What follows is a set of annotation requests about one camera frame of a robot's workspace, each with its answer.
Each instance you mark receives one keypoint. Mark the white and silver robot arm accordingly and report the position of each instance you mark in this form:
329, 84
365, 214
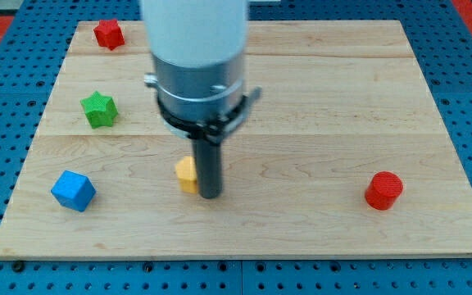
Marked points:
198, 56

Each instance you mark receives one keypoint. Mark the green star block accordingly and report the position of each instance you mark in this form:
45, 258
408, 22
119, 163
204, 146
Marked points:
100, 110

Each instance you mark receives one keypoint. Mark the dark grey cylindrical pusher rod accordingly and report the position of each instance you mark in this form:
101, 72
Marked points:
208, 163

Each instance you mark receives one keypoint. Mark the red cylinder block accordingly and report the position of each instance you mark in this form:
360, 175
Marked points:
384, 189

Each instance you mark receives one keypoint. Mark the light wooden board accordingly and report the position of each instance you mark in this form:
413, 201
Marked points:
341, 101

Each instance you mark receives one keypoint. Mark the yellow hexagon block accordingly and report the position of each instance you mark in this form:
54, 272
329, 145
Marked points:
186, 174

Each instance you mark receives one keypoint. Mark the red star block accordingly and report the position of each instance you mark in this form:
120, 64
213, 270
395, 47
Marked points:
108, 34

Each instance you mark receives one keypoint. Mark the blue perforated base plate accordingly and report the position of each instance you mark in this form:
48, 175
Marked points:
31, 54

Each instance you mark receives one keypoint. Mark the blue cube block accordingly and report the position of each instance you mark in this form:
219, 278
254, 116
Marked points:
73, 190

